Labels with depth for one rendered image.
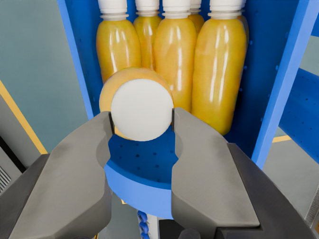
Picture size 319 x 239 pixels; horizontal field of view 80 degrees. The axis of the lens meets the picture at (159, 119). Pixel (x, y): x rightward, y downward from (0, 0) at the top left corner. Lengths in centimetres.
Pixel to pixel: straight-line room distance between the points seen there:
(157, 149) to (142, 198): 12
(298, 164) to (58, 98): 239
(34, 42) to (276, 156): 229
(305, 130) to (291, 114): 10
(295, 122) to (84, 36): 85
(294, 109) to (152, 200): 82
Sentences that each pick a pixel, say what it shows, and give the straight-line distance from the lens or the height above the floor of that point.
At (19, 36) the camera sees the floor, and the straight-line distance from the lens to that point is 160.
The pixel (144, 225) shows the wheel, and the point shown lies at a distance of 82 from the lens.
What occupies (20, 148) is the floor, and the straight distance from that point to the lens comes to 209.
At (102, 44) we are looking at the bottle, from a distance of 30.
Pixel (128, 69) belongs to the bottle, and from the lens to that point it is 16.
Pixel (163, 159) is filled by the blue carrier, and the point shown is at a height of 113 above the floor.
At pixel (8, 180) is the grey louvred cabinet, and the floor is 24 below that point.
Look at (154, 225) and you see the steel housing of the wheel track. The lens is 91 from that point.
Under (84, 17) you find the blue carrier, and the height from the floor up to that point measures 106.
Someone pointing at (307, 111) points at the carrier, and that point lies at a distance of 94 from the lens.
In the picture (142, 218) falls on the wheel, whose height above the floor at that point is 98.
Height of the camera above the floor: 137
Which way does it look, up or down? 58 degrees down
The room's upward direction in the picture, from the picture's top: 173 degrees clockwise
